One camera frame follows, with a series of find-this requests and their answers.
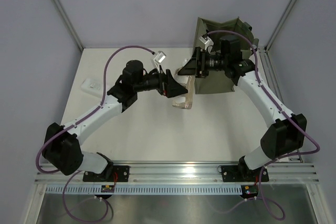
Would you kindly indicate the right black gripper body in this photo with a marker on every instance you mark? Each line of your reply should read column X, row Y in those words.
column 207, row 62

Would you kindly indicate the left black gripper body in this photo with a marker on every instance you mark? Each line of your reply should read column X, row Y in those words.
column 157, row 83

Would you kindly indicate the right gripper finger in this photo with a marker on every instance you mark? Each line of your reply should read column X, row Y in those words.
column 188, row 67
column 197, row 53

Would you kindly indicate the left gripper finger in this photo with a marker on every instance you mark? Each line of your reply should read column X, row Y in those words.
column 174, row 89
column 169, row 77

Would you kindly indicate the white bottle black cap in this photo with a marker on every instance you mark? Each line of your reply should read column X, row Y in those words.
column 93, row 87

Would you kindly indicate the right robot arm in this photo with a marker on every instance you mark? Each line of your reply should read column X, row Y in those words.
column 285, row 129

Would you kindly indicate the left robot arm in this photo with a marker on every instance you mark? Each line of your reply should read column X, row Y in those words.
column 63, row 142

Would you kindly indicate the olive green canvas bag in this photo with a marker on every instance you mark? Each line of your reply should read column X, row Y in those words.
column 217, row 82

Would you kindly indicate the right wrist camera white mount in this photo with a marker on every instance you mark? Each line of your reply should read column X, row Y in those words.
column 207, row 42

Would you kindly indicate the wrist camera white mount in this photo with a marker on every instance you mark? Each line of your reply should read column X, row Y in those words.
column 207, row 42
column 157, row 60

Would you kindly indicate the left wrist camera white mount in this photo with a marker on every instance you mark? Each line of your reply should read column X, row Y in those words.
column 157, row 60

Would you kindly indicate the aluminium front rail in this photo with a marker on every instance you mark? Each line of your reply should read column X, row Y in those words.
column 211, row 173

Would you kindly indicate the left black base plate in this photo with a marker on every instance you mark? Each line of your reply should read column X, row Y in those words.
column 120, row 173

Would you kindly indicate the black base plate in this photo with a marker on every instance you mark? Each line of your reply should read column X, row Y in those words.
column 120, row 173
column 233, row 173

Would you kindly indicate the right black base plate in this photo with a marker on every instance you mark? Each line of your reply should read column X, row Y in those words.
column 233, row 173

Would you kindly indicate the white slotted cable duct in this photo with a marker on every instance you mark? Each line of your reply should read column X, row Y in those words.
column 146, row 190

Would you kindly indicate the right aluminium frame post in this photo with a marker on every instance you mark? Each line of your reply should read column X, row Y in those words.
column 281, row 22

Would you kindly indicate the aluminium frame post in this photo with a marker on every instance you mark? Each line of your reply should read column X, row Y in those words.
column 281, row 22
column 68, row 24

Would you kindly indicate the left aluminium frame post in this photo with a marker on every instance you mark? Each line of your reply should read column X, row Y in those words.
column 68, row 24

